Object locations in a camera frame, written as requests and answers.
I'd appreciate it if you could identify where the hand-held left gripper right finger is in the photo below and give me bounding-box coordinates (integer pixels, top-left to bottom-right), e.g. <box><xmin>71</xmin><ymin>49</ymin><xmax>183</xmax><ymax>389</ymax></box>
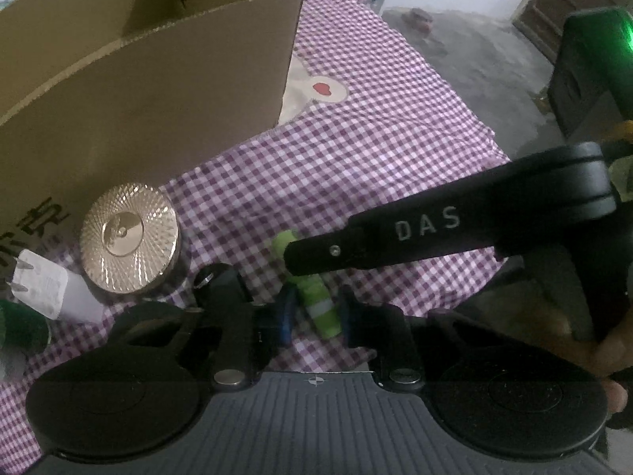
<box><xmin>339</xmin><ymin>288</ymin><xmax>500</xmax><ymax>387</ymax></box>

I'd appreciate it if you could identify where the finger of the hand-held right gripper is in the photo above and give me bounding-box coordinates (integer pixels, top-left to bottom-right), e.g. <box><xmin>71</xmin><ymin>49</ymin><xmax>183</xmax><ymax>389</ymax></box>
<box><xmin>284</xmin><ymin>141</ymin><xmax>617</xmax><ymax>279</ymax></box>

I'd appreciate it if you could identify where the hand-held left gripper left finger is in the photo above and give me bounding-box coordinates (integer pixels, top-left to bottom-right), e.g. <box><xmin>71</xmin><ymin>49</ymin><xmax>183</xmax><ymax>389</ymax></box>
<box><xmin>106</xmin><ymin>263</ymin><xmax>298</xmax><ymax>391</ymax></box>

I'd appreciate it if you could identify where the green white striped tube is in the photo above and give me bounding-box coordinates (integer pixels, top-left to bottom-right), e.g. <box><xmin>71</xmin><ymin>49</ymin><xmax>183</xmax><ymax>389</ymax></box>
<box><xmin>271</xmin><ymin>230</ymin><xmax>343</xmax><ymax>341</ymax></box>

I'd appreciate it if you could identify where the jar with gold textured lid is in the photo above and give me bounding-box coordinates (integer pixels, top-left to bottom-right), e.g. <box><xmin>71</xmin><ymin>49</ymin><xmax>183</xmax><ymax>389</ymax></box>
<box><xmin>79</xmin><ymin>183</ymin><xmax>191</xmax><ymax>304</ymax></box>

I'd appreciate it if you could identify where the white charger plug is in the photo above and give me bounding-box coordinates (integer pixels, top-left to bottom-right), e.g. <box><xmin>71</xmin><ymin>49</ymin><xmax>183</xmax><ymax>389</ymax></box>
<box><xmin>7</xmin><ymin>250</ymin><xmax>106</xmax><ymax>326</ymax></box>

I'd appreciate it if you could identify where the brown cardboard box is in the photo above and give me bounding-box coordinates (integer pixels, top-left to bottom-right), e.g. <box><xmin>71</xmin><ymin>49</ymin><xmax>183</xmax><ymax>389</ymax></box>
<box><xmin>0</xmin><ymin>0</ymin><xmax>306</xmax><ymax>239</ymax></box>

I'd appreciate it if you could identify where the person's right hand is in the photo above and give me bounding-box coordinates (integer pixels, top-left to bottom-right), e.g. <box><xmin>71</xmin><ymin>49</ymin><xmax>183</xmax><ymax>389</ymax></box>
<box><xmin>591</xmin><ymin>327</ymin><xmax>633</xmax><ymax>416</ymax></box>

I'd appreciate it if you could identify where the brown wooden door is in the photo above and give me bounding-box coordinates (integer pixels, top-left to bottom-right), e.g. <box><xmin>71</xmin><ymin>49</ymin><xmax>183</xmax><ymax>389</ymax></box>
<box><xmin>512</xmin><ymin>0</ymin><xmax>633</xmax><ymax>67</ymax></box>

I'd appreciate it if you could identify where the purple checked bed sheet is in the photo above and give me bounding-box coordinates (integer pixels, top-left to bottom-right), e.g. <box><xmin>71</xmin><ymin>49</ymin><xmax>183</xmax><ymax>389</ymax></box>
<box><xmin>22</xmin><ymin>0</ymin><xmax>512</xmax><ymax>388</ymax></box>

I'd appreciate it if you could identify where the dark green bottle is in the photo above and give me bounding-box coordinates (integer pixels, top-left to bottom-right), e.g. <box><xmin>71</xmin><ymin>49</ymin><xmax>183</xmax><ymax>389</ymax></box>
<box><xmin>0</xmin><ymin>299</ymin><xmax>53</xmax><ymax>358</ymax></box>

